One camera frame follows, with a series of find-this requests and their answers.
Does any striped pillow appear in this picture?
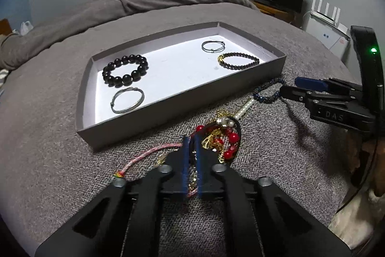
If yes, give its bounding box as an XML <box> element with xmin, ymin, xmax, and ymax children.
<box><xmin>0</xmin><ymin>69</ymin><xmax>10</xmax><ymax>87</ymax></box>

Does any grey folded duvet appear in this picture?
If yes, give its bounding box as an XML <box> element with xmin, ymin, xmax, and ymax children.
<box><xmin>1</xmin><ymin>0</ymin><xmax>257</xmax><ymax>70</ymax></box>

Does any large black bead bracelet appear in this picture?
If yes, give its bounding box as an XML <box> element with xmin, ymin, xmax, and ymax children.
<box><xmin>102</xmin><ymin>53</ymin><xmax>150</xmax><ymax>87</ymax></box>

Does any thin grey wire bracelet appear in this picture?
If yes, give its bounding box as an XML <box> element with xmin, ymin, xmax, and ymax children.
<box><xmin>109</xmin><ymin>87</ymin><xmax>146</xmax><ymax>114</ymax></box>

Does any wooden tv stand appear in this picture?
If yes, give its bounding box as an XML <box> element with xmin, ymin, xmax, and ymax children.
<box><xmin>252</xmin><ymin>1</ymin><xmax>295</xmax><ymax>23</ymax></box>

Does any blue bead bracelet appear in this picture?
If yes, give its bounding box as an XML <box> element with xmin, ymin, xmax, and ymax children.
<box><xmin>252</xmin><ymin>78</ymin><xmax>287</xmax><ymax>105</ymax></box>

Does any person right hand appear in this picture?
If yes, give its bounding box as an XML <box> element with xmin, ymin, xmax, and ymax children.
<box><xmin>346</xmin><ymin>131</ymin><xmax>384</xmax><ymax>197</ymax></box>

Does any red bead gold charm bracelet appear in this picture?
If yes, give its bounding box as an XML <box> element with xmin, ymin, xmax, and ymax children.
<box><xmin>195</xmin><ymin>116</ymin><xmax>242</xmax><ymax>165</ymax></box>

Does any white plastic bag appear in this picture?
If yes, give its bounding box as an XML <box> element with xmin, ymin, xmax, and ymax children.
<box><xmin>19</xmin><ymin>21</ymin><xmax>33</xmax><ymax>36</ymax></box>

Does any wooden headboard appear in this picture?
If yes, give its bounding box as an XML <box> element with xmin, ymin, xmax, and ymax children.
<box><xmin>0</xmin><ymin>19</ymin><xmax>13</xmax><ymax>36</ymax></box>

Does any white appliance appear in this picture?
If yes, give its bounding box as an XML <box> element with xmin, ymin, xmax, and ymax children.
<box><xmin>303</xmin><ymin>12</ymin><xmax>350</xmax><ymax>60</ymax></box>

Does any grey shallow cardboard tray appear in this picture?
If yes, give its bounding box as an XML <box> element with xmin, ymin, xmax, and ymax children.
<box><xmin>75</xmin><ymin>21</ymin><xmax>286</xmax><ymax>149</ymax></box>

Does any pink braided cord bracelet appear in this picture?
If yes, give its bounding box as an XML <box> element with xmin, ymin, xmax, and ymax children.
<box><xmin>113</xmin><ymin>141</ymin><xmax>199</xmax><ymax>199</ymax></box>

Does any white wifi router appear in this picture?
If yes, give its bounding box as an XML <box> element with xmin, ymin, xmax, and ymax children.
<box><xmin>310</xmin><ymin>0</ymin><xmax>348</xmax><ymax>34</ymax></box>

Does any grey bed cover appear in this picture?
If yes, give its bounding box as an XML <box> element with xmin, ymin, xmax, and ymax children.
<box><xmin>1</xmin><ymin>3</ymin><xmax>354</xmax><ymax>255</ymax></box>

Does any silver bangle bracelet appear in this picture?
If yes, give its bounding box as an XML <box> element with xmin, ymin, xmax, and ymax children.
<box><xmin>201</xmin><ymin>40</ymin><xmax>227</xmax><ymax>53</ymax></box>

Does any white pearl bracelet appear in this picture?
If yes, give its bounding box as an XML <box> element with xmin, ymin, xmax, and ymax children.
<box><xmin>216</xmin><ymin>96</ymin><xmax>257</xmax><ymax>128</ymax></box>

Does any dark red bead bracelet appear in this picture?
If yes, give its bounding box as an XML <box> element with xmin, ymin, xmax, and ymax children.
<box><xmin>217</xmin><ymin>52</ymin><xmax>261</xmax><ymax>70</ymax></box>

